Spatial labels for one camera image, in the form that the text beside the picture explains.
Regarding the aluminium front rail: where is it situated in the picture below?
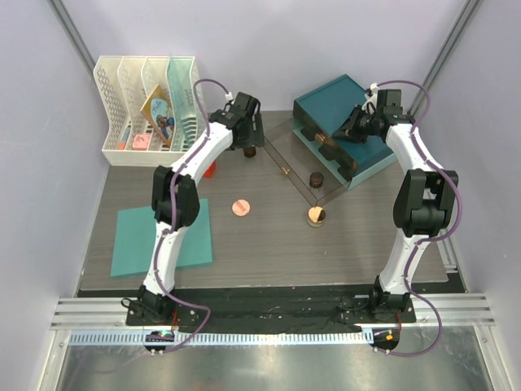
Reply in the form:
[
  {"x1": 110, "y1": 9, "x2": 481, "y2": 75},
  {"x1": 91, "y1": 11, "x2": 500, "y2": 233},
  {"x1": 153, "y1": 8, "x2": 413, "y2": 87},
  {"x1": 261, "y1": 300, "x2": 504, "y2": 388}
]
[{"x1": 50, "y1": 293, "x2": 496, "y2": 350}]

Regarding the pink round compact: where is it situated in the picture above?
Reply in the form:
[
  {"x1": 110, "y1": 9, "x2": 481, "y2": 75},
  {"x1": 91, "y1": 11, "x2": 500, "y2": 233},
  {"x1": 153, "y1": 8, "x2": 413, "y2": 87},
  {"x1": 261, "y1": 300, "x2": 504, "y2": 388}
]
[{"x1": 231, "y1": 199, "x2": 251, "y2": 217}]

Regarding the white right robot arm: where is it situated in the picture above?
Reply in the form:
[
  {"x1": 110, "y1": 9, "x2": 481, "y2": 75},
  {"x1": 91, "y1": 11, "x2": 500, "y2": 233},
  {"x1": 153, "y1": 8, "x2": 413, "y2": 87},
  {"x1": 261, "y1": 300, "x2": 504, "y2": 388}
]
[{"x1": 333, "y1": 103, "x2": 458, "y2": 322}]

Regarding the clear smoked drawer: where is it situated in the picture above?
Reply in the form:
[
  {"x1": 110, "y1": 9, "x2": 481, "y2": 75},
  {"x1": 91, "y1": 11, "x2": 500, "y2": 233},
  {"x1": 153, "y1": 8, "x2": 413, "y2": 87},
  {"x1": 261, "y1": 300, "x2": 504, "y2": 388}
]
[
  {"x1": 292, "y1": 99, "x2": 358, "y2": 178},
  {"x1": 262, "y1": 111, "x2": 351, "y2": 205}
]

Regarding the pink square eraser box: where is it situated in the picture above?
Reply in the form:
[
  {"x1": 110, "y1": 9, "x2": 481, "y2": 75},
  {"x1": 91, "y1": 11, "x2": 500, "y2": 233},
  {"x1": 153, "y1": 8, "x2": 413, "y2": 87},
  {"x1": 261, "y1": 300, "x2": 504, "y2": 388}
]
[{"x1": 131, "y1": 134, "x2": 151, "y2": 151}]

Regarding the illustrated picture book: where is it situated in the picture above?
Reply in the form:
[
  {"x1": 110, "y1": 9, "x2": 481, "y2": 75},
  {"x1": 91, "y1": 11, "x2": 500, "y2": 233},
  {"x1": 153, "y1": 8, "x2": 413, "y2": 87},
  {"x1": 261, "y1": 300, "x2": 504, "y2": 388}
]
[{"x1": 140, "y1": 84, "x2": 175, "y2": 147}]

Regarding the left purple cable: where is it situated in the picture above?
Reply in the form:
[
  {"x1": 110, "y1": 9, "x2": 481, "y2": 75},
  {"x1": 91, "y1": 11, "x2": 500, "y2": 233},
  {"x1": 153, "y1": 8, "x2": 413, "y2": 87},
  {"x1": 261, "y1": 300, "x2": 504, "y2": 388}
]
[{"x1": 91, "y1": 77, "x2": 233, "y2": 374}]

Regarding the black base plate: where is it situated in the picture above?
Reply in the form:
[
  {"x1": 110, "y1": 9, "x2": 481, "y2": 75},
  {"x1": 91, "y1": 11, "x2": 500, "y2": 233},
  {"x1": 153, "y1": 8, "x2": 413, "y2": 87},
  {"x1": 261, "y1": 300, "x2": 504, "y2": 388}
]
[{"x1": 120, "y1": 285, "x2": 416, "y2": 334}]

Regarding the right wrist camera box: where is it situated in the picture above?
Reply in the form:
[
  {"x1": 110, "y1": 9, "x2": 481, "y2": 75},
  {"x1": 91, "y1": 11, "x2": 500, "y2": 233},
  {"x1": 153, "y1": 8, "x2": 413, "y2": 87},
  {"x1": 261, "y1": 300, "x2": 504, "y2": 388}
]
[{"x1": 376, "y1": 89, "x2": 403, "y2": 116}]

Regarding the white mesh file organizer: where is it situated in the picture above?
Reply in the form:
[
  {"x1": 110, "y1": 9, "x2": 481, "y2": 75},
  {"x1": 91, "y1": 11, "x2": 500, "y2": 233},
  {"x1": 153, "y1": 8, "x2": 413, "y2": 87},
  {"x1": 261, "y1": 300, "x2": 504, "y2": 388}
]
[{"x1": 93, "y1": 55, "x2": 204, "y2": 167}]

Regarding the dark amber round jar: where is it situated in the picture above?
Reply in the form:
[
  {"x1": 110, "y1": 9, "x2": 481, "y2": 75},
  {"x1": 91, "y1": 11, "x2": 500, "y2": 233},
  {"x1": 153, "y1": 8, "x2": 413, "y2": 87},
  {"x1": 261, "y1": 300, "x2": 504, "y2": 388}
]
[{"x1": 309, "y1": 172, "x2": 324, "y2": 189}]

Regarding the orange blue marker pen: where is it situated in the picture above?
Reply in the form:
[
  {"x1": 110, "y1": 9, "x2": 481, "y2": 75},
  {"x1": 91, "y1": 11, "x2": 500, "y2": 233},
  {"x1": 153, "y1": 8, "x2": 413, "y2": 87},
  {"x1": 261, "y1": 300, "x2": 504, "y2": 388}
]
[{"x1": 116, "y1": 125, "x2": 131, "y2": 150}]

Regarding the red cube block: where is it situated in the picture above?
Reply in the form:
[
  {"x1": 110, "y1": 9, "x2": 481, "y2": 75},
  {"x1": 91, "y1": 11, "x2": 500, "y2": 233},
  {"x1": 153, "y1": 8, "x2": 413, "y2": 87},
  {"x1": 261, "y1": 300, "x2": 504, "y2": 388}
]
[{"x1": 204, "y1": 162, "x2": 217, "y2": 178}]

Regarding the teal drawer cabinet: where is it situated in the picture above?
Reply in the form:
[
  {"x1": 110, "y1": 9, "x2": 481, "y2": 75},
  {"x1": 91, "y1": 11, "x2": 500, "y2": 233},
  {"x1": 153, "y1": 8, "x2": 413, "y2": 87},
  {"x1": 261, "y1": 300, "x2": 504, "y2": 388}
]
[{"x1": 292, "y1": 75, "x2": 396, "y2": 188}]

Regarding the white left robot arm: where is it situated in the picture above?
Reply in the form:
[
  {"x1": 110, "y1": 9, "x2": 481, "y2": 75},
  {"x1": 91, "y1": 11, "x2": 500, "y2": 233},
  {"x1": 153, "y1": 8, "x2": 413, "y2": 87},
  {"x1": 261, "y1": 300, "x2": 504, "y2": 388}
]
[{"x1": 127, "y1": 108, "x2": 264, "y2": 325}]

